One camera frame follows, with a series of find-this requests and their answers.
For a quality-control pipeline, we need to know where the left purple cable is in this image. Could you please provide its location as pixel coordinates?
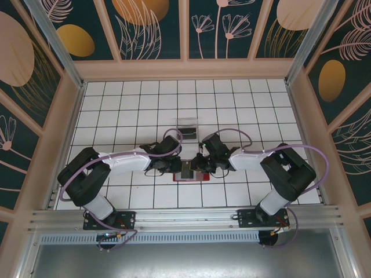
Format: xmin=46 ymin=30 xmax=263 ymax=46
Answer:
xmin=59 ymin=129 xmax=183 ymax=251

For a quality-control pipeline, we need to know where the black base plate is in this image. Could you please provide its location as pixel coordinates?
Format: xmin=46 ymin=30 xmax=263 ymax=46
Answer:
xmin=237 ymin=208 xmax=290 ymax=228
xmin=83 ymin=210 xmax=137 ymax=231

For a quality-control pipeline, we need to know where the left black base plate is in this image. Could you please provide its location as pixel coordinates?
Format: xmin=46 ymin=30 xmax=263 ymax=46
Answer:
xmin=83 ymin=210 xmax=137 ymax=231

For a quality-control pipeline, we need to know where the aluminium corner post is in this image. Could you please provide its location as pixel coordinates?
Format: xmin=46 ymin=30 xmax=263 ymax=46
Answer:
xmin=283 ymin=0 xmax=340 ymax=85
xmin=24 ymin=0 xmax=87 ymax=89

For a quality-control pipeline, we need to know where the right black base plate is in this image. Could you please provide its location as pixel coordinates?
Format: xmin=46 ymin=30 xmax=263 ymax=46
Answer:
xmin=237 ymin=208 xmax=290 ymax=228

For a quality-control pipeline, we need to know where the purple cable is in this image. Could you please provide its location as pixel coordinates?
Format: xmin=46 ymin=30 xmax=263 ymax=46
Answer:
xmin=199 ymin=129 xmax=330 ymax=249
xmin=59 ymin=129 xmax=183 ymax=251

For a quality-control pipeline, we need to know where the slotted grey cable duct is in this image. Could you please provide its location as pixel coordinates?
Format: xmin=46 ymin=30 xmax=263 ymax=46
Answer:
xmin=39 ymin=231 xmax=261 ymax=244

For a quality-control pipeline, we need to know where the clear plastic box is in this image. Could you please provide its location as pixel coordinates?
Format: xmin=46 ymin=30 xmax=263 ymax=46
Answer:
xmin=176 ymin=117 xmax=201 ymax=143

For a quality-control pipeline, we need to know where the grey metal sheet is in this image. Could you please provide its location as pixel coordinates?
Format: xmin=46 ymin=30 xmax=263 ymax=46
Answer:
xmin=16 ymin=227 xmax=359 ymax=278

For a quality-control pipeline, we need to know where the aluminium side rail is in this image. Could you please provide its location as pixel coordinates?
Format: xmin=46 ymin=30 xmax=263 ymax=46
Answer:
xmin=46 ymin=82 xmax=88 ymax=210
xmin=285 ymin=82 xmax=330 ymax=205

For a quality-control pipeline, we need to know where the red card holder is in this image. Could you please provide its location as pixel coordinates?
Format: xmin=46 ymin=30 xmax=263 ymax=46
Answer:
xmin=172 ymin=172 xmax=210 ymax=182

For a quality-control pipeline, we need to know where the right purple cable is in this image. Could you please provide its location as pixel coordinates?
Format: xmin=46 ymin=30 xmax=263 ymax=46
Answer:
xmin=199 ymin=129 xmax=330 ymax=249

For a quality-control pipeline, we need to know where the aluminium front rail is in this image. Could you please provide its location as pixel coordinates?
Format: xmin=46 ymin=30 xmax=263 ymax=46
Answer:
xmin=27 ymin=204 xmax=345 ymax=232

